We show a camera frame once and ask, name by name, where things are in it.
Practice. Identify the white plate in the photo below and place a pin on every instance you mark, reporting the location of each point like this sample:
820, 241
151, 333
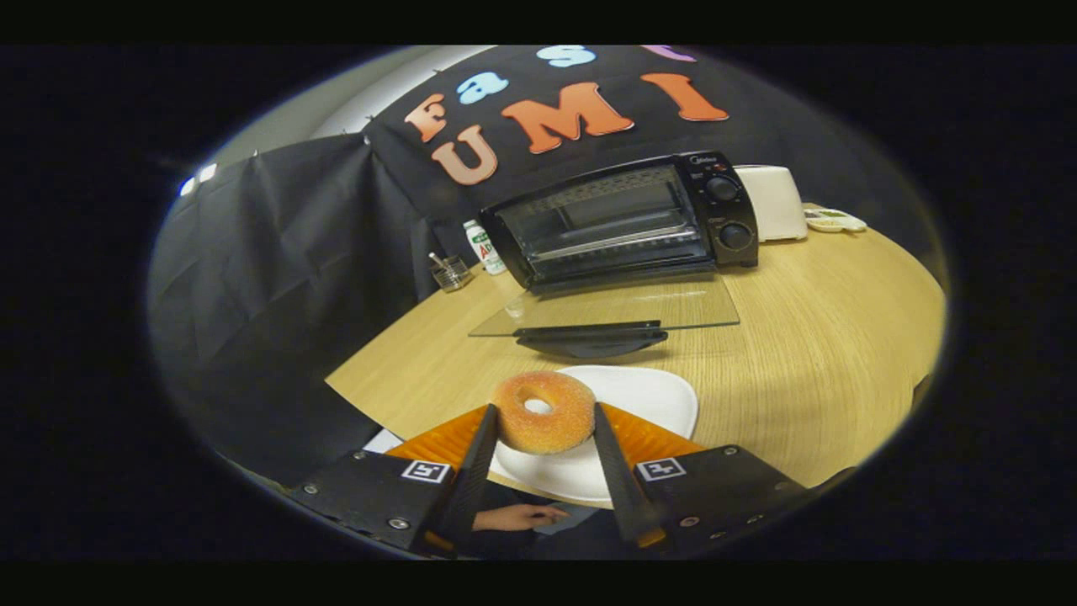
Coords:
649, 396

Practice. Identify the black toaster oven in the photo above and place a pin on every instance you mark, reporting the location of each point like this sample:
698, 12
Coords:
725, 210

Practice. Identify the small clear glass cup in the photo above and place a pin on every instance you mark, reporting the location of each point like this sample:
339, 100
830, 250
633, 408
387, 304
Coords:
453, 273

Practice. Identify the small ceiling light panel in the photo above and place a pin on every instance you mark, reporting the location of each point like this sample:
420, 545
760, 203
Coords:
196, 178

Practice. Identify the sugared orange donut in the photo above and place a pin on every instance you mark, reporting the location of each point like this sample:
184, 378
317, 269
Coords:
549, 435

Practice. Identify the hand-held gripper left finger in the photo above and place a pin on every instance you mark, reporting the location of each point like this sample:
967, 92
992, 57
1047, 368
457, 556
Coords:
473, 471

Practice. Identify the white bread toaster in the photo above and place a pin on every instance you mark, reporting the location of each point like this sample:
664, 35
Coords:
770, 202

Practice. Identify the white bottle green label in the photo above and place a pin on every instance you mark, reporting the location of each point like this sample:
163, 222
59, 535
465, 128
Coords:
486, 248

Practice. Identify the white divided snack dish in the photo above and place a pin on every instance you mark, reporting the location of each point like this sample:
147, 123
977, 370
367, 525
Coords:
835, 220

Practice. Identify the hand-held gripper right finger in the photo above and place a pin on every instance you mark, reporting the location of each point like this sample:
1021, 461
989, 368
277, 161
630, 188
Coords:
621, 484

